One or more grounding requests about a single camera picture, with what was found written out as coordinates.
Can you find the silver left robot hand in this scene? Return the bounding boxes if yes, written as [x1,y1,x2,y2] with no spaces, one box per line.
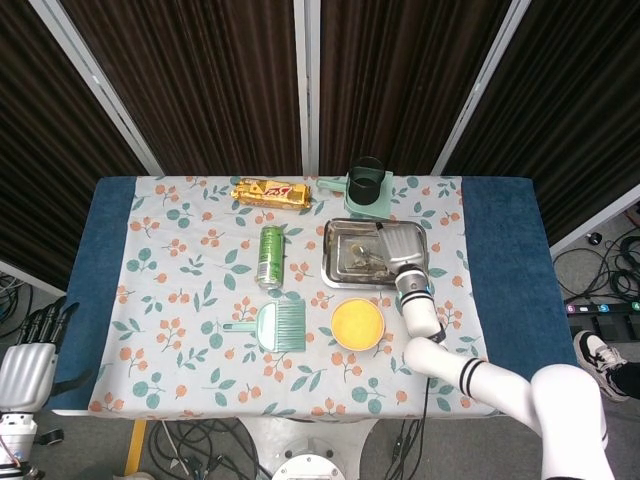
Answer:
[0,301,94,412]

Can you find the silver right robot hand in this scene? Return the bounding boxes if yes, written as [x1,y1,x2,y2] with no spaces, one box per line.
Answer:
[374,223,424,276]

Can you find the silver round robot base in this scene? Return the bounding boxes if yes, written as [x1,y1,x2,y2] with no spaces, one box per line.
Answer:
[272,438,351,480]

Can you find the stainless steel rectangular tray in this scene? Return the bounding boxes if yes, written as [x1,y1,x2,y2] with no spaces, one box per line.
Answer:
[320,217,432,293]

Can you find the pink bowl of yellow powder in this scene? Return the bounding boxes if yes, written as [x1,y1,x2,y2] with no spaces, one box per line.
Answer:
[330,297,385,351]

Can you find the mint green hand brush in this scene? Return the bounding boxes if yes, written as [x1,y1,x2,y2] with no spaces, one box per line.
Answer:
[222,298,307,354]

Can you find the black mesh pen holder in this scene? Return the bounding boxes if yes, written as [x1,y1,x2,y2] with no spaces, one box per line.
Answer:
[347,156,385,207]

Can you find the blue table cover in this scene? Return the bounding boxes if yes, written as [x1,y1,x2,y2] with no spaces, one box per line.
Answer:
[39,175,590,414]

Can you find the green drink can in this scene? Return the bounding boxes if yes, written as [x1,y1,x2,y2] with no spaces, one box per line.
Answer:
[256,224,287,292]

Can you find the gold biscuit packet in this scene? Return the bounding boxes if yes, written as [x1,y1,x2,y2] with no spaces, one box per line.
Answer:
[230,177,313,211]

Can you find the floral printed tablecloth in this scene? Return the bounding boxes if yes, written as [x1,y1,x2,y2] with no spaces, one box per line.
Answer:
[88,174,496,419]

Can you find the white and black sneaker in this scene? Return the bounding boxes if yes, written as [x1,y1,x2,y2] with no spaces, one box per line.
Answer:
[573,329,632,401]

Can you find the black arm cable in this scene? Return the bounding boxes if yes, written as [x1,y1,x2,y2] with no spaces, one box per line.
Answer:
[418,377,434,480]

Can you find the black floor cables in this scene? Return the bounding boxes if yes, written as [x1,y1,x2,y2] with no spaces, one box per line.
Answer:
[553,209,640,302]
[144,418,274,480]

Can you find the dark folding screen white frame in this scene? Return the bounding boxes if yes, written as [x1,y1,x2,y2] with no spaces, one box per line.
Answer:
[0,0,640,291]

